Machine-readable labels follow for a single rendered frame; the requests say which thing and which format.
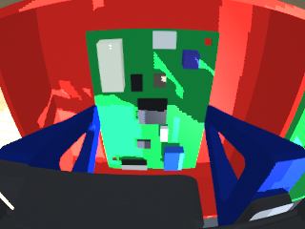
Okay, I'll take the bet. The green circuit board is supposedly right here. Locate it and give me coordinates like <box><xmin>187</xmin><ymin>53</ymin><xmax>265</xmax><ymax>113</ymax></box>
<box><xmin>86</xmin><ymin>29</ymin><xmax>220</xmax><ymax>171</ymax></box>

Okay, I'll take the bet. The red bin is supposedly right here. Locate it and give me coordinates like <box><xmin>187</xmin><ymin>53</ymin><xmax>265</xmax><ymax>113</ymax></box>
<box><xmin>0</xmin><ymin>0</ymin><xmax>305</xmax><ymax>218</ymax></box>

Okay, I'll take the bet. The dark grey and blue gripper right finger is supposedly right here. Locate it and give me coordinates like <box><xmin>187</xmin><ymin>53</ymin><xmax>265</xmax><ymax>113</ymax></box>
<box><xmin>204</xmin><ymin>105</ymin><xmax>305</xmax><ymax>226</ymax></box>

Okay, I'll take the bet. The green open-top bin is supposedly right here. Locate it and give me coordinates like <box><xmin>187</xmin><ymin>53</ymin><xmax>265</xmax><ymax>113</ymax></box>
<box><xmin>284</xmin><ymin>90</ymin><xmax>305</xmax><ymax>201</ymax></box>

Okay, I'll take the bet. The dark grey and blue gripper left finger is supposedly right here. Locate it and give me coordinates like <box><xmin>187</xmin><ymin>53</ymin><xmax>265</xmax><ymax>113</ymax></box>
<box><xmin>0</xmin><ymin>105</ymin><xmax>101</xmax><ymax>173</ymax></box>

